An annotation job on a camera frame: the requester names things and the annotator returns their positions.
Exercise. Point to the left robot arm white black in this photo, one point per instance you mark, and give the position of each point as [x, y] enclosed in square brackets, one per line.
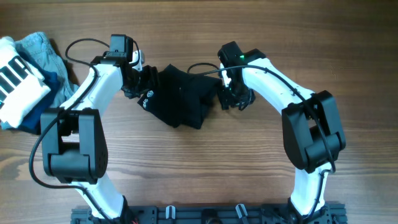
[74, 149]

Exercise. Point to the light blue denim garment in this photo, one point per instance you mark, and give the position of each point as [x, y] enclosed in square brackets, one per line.
[39, 48]

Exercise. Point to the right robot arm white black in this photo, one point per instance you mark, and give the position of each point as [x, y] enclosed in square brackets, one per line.
[312, 132]

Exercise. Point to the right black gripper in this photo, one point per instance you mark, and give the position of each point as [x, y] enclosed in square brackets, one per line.
[226, 100]

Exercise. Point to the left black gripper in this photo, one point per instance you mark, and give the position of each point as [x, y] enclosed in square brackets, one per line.
[129, 90]

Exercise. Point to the navy blue folded garment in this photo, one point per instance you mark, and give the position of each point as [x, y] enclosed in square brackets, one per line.
[31, 121]

